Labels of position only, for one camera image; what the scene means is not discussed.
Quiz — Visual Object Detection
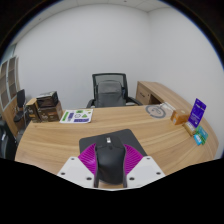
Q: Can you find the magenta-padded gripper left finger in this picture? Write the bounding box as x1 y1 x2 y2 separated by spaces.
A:
55 141 100 189

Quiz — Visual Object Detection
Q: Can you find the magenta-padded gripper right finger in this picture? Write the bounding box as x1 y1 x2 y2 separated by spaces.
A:
122 142 167 189

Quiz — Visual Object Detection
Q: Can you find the black computer mouse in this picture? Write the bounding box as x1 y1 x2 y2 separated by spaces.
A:
94 135 128 185

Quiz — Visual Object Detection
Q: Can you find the dark grey mouse pad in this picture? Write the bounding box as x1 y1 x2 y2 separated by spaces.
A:
78 128 148 158

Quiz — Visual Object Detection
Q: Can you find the printed paper sheet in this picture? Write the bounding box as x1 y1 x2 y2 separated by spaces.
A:
59 108 94 124

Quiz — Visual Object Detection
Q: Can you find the round grey-white disc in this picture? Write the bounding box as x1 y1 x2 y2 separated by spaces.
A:
144 104 167 119

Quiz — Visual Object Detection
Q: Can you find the wide brown cardboard box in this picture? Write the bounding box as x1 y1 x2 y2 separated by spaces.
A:
37 101 64 123

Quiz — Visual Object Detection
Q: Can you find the small yellowish box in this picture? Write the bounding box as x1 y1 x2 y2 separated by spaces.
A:
182 121 198 137

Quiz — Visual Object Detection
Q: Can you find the blue packet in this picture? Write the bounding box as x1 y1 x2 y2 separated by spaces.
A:
193 133 204 147

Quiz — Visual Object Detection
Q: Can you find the small orange-brown box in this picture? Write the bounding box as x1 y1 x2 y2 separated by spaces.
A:
170 109 191 126

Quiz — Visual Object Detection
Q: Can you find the green packet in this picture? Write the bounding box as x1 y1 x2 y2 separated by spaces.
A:
197 125 209 144

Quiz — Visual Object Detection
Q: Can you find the tall brown cardboard box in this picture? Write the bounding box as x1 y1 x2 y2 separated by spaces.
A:
25 97 41 123

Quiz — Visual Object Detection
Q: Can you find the black box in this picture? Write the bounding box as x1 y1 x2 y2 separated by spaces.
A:
35 90 60 109

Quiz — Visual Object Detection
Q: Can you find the black padded office chair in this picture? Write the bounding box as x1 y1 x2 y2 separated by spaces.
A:
0 119 18 161

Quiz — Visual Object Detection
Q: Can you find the purple sign card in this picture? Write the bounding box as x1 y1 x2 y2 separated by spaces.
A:
187 97 207 129

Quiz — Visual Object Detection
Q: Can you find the wooden side desk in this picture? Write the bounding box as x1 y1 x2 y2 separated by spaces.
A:
135 80 188 111

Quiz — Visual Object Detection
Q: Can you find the black mesh office chair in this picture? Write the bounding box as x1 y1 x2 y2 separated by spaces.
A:
86 72 144 109

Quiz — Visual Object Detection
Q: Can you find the small black chair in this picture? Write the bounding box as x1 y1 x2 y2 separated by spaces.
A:
13 88 29 128

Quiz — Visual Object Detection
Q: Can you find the wooden shelf unit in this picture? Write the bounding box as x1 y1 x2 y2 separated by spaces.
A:
0 55 22 134

